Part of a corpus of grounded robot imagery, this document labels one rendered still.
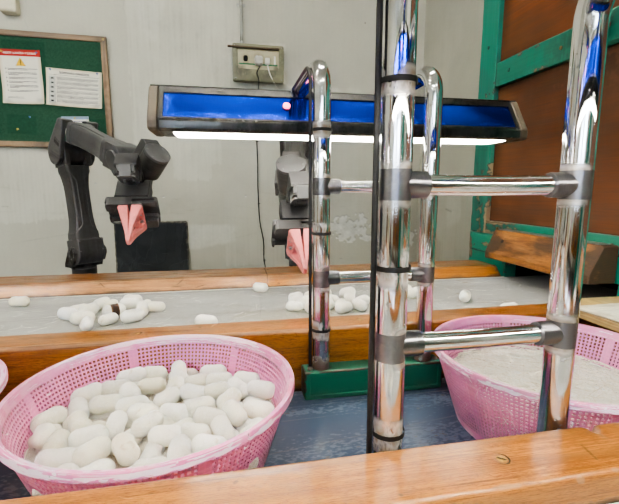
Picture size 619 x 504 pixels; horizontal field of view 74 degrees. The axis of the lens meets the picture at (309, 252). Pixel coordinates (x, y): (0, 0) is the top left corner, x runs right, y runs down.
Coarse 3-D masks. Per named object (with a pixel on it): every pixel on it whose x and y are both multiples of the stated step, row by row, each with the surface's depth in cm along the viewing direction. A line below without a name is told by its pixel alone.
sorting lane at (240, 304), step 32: (288, 288) 90; (448, 288) 90; (480, 288) 90; (512, 288) 90; (0, 320) 68; (32, 320) 68; (64, 320) 68; (96, 320) 68; (160, 320) 68; (192, 320) 68; (224, 320) 68; (256, 320) 68
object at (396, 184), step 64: (384, 0) 27; (384, 64) 28; (576, 64) 30; (384, 128) 28; (576, 128) 31; (384, 192) 29; (448, 192) 30; (512, 192) 31; (576, 192) 31; (384, 256) 29; (576, 256) 32; (384, 320) 30; (576, 320) 33; (384, 384) 31; (384, 448) 31
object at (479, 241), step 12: (480, 240) 111; (480, 252) 112; (492, 264) 107; (504, 264) 102; (504, 276) 102; (516, 276) 103; (528, 276) 103; (540, 276) 103; (540, 288) 90; (588, 288) 90; (600, 288) 90; (612, 288) 90
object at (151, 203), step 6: (132, 198) 85; (138, 198) 85; (144, 198) 85; (150, 198) 85; (156, 198) 86; (144, 204) 85; (150, 204) 86; (156, 204) 86; (144, 210) 87; (150, 210) 88; (156, 210) 88; (114, 216) 87
